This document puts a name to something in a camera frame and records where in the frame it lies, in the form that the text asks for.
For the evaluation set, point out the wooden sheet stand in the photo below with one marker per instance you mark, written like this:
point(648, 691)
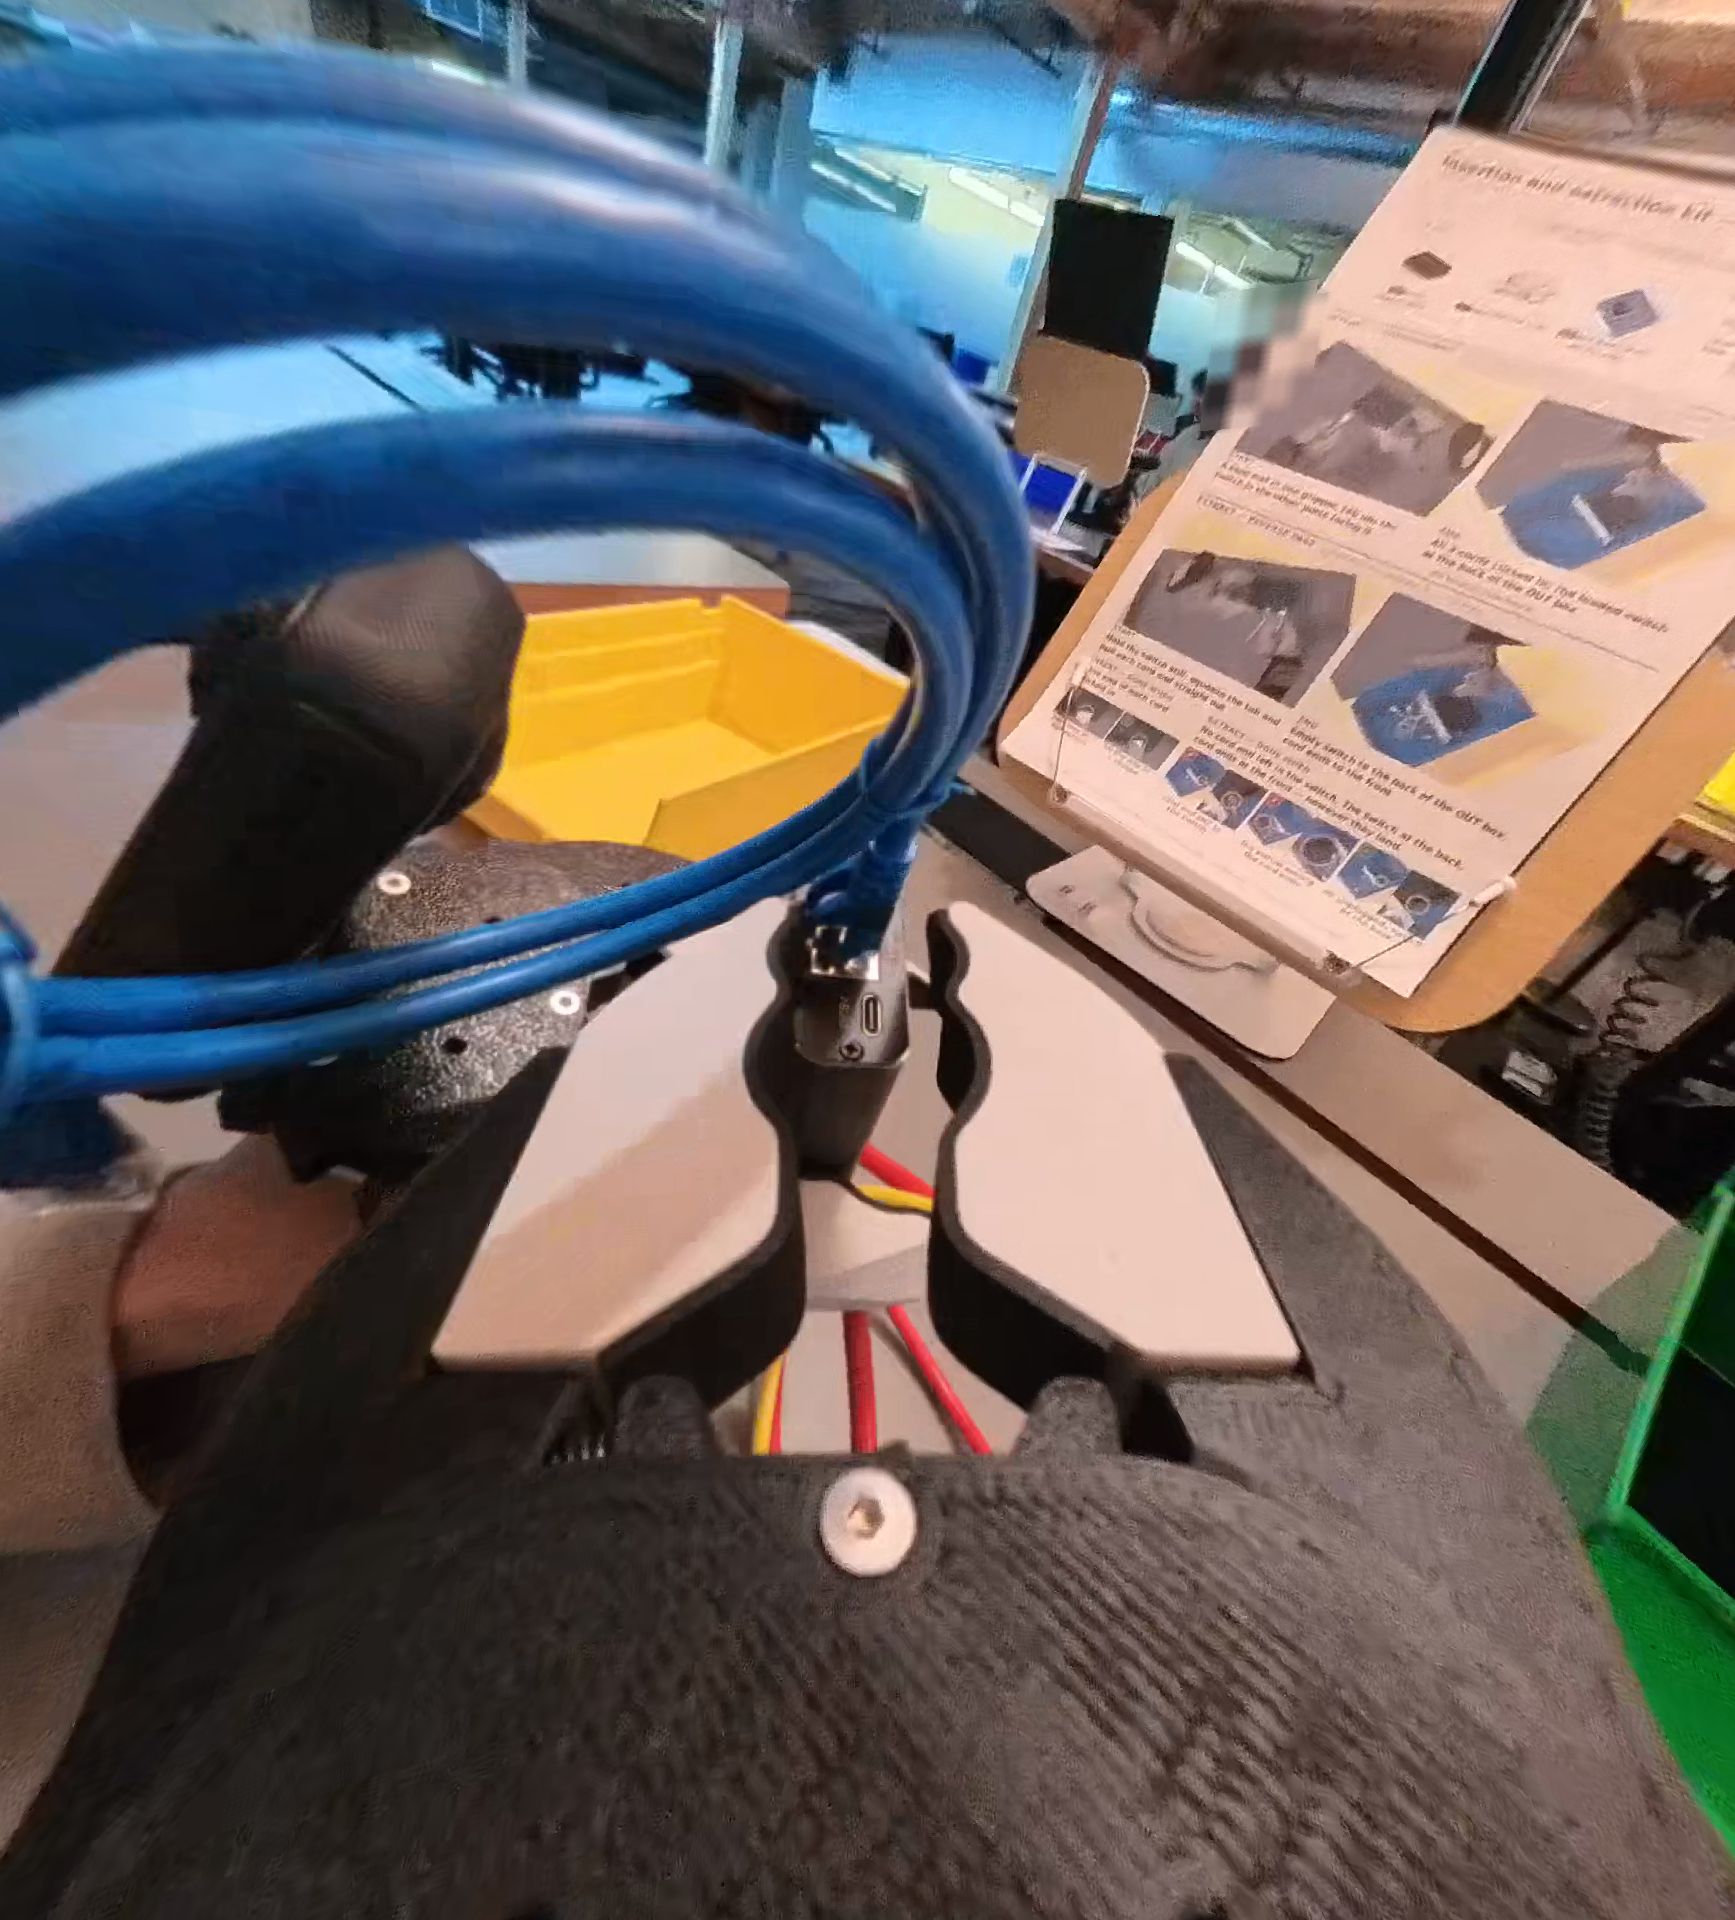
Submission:
point(1079, 414)
point(1632, 827)

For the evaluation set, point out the person's left forearm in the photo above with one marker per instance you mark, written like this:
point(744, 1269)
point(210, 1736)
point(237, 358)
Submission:
point(9, 1377)

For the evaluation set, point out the black pole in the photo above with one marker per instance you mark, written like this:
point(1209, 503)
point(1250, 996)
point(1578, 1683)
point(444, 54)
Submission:
point(1521, 57)

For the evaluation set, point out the green plastic bin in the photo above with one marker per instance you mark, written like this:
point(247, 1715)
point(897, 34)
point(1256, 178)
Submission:
point(1709, 1722)

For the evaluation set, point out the black monitor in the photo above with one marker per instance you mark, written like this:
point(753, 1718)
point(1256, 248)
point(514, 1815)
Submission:
point(1110, 270)

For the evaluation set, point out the black ethernet splitter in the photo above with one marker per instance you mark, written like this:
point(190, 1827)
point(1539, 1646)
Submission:
point(845, 1054)

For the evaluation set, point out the yellow plastic bin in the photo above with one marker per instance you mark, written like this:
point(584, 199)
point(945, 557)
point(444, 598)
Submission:
point(747, 722)

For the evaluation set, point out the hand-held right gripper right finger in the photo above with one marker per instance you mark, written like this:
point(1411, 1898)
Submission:
point(1110, 1199)

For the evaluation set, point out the printed instruction sheet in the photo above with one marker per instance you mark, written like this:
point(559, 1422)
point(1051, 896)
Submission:
point(1408, 604)

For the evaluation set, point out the black flat pad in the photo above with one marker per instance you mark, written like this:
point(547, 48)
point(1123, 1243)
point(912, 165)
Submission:
point(996, 827)

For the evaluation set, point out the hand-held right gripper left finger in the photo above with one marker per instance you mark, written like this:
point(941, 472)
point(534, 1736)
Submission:
point(627, 1185)

